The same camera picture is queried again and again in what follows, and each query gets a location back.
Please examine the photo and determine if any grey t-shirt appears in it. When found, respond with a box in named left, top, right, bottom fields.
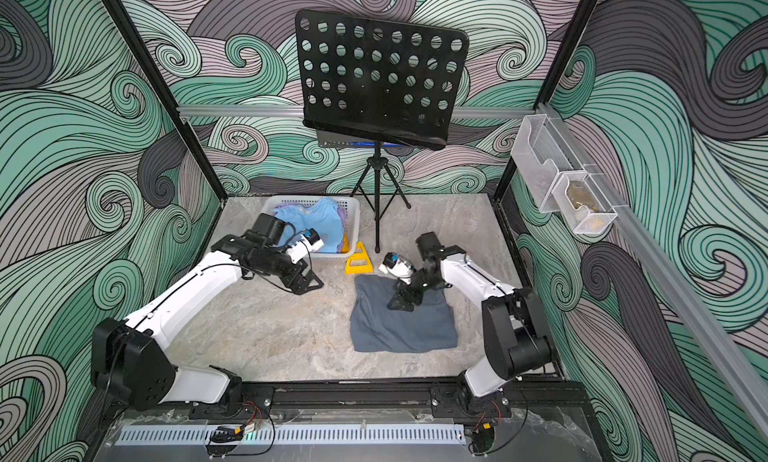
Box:
left=350, top=275, right=458, bottom=353

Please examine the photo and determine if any light blue t-shirt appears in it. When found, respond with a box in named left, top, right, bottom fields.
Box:
left=272, top=197, right=345, bottom=254

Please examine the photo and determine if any white plastic laundry basket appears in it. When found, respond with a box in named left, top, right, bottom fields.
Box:
left=262, top=195, right=360, bottom=259

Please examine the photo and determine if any purple t-shirt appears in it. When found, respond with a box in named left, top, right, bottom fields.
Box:
left=337, top=204, right=348, bottom=224

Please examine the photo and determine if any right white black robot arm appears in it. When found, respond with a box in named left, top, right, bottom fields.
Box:
left=379, top=232, right=555, bottom=415

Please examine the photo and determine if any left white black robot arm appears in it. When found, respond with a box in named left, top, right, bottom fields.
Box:
left=90, top=214, right=324, bottom=411

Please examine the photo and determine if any yellow plastic triangular block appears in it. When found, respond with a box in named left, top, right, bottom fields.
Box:
left=345, top=241, right=374, bottom=275

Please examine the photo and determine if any grey box behind stand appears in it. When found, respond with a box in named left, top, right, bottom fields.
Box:
left=316, top=130, right=399, bottom=149

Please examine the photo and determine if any black perforated music stand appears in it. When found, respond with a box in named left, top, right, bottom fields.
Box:
left=295, top=9, right=469, bottom=224

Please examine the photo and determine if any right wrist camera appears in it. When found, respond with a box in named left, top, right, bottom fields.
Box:
left=379, top=252, right=416, bottom=284

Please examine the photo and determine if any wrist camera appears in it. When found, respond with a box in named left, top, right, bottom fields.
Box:
left=379, top=252, right=416, bottom=284
left=285, top=229, right=324, bottom=264

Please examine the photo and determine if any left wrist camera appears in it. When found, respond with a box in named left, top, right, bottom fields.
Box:
left=285, top=229, right=324, bottom=264

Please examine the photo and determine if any white slotted cable duct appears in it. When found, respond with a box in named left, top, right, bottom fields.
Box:
left=115, top=424, right=466, bottom=447

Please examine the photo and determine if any clear plastic wall bin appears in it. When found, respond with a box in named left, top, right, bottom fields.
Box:
left=511, top=114, right=617, bottom=236

